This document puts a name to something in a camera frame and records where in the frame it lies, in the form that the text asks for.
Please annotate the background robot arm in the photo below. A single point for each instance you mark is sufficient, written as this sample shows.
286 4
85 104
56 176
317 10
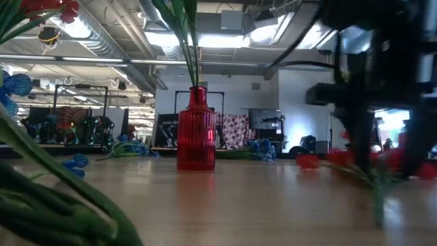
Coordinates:
102 131

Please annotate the red artificial flower bunch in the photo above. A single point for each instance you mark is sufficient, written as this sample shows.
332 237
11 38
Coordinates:
338 159
68 12

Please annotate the blue flower head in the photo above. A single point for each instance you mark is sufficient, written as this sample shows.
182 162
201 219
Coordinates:
78 160

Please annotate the grey ceiling box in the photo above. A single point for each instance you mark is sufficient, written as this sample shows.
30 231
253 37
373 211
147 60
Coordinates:
231 20

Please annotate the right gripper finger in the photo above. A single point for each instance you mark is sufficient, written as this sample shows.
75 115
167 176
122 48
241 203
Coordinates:
362 143
420 147

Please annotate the large sheet metal duct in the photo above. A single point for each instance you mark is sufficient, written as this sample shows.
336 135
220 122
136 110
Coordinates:
259 34

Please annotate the blue artificial flower bunch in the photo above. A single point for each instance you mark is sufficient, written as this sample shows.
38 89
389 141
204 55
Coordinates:
51 205
133 148
264 150

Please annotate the bright ceiling light panel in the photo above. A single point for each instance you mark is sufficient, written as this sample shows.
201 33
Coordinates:
222 41

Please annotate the grey wall vent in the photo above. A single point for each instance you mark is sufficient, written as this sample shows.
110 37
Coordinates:
256 86

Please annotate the dome ceiling camera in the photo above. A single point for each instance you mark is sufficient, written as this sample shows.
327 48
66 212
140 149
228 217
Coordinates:
325 52

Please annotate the black metal frame stand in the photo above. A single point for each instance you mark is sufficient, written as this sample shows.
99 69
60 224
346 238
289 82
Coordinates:
223 102
82 86

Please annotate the long grey ceiling pipe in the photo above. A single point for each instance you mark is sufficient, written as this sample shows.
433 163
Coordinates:
239 64

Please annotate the green stems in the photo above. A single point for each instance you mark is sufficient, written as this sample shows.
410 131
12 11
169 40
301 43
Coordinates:
189 13

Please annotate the black office chair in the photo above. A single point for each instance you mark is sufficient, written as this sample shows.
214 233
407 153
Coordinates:
307 141

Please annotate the black board panel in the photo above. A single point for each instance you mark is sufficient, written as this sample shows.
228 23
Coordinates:
165 130

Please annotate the red ribbed glass vase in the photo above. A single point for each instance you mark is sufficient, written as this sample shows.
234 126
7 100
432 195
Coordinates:
196 136

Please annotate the fan patterned panel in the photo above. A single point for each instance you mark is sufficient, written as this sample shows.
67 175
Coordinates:
70 118

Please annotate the silver round air duct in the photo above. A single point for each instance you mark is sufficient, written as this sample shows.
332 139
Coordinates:
102 41
150 10

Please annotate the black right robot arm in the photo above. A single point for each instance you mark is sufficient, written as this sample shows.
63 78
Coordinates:
375 13

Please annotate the dark monitor screen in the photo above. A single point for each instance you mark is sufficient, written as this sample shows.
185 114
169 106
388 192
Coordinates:
264 118

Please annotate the dotted patterned cloth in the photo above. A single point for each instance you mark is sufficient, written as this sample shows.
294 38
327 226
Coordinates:
235 131

